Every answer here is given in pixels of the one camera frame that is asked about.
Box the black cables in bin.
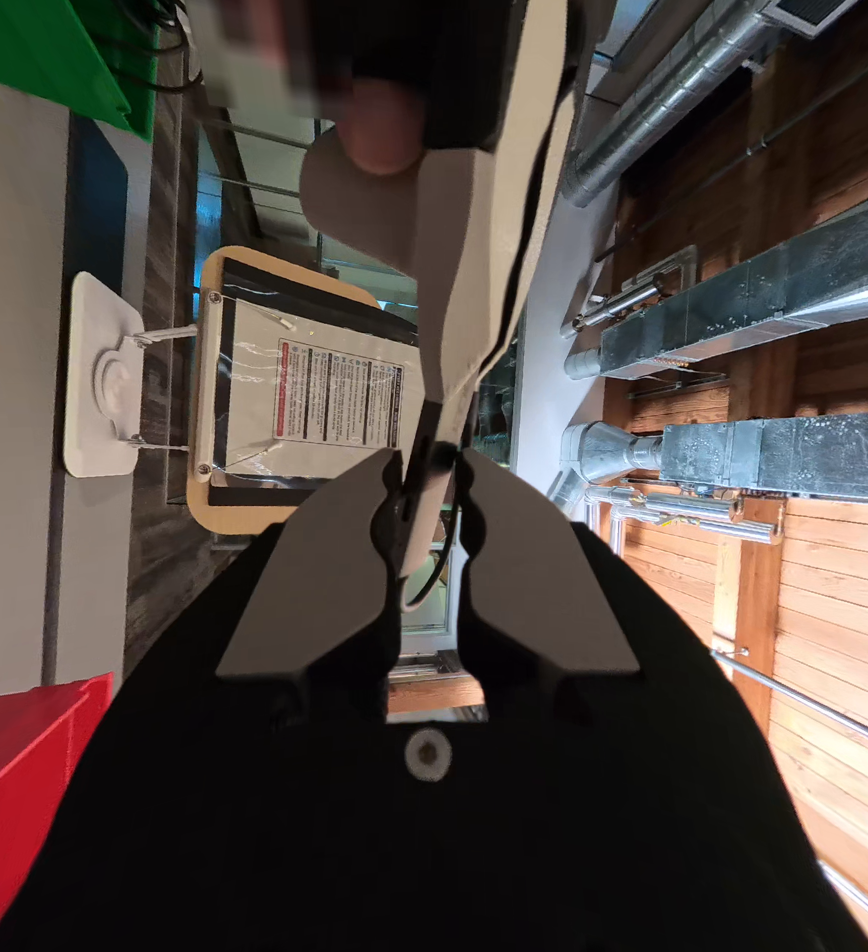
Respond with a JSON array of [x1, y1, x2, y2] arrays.
[[95, 0, 206, 96]]

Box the small silver pipe loop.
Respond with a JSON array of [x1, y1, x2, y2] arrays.
[[559, 244, 700, 341]]

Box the red plastic bin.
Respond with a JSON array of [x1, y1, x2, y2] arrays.
[[0, 671, 117, 952]]

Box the green plastic bin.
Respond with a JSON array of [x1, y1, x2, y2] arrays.
[[0, 0, 161, 144]]

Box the person's left hand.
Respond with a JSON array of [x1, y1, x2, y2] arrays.
[[336, 78, 429, 178]]

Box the round spiral metal duct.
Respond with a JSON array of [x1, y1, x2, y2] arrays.
[[559, 0, 781, 211]]

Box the black ceiling pipe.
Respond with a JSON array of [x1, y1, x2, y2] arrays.
[[594, 33, 868, 265]]

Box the cluster of silver insulated pipes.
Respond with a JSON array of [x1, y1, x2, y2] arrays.
[[549, 469, 786, 559]]

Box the grey usb hub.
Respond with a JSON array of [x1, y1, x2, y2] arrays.
[[399, 398, 459, 612]]

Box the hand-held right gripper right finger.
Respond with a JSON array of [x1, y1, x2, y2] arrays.
[[453, 448, 641, 721]]

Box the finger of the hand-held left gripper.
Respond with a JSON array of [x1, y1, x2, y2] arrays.
[[455, 95, 589, 449], [414, 0, 578, 441]]

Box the thin metal ceiling pipe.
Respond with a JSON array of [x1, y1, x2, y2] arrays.
[[711, 646, 868, 763], [819, 861, 868, 946]]

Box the rectangular duct with cone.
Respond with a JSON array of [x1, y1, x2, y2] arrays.
[[559, 411, 868, 501]]

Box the rectangular metal duct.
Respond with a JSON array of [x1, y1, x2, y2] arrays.
[[564, 182, 868, 382]]

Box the short black hub cable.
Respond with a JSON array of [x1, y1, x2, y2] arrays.
[[403, 513, 456, 607]]

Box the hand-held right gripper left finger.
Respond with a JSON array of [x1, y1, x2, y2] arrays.
[[215, 448, 405, 721]]

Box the white board stand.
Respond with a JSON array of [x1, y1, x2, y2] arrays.
[[62, 271, 200, 478]]

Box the white air vent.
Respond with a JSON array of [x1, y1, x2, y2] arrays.
[[761, 0, 863, 40]]

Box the wooden instruction board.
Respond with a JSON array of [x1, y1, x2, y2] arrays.
[[186, 245, 424, 536]]

